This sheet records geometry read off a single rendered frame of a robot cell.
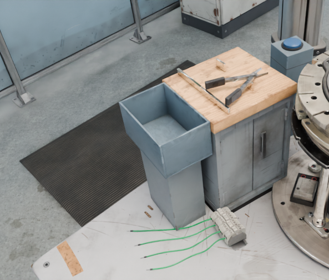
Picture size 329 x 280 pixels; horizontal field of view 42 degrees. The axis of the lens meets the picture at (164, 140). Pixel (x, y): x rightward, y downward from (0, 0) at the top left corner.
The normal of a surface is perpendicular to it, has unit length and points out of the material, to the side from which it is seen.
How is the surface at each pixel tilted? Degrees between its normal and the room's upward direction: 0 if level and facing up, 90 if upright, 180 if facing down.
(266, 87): 0
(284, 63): 90
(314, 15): 90
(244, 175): 90
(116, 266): 0
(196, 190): 90
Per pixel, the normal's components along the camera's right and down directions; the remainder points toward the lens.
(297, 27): 0.07, 0.66
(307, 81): -0.13, -0.74
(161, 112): 0.50, 0.53
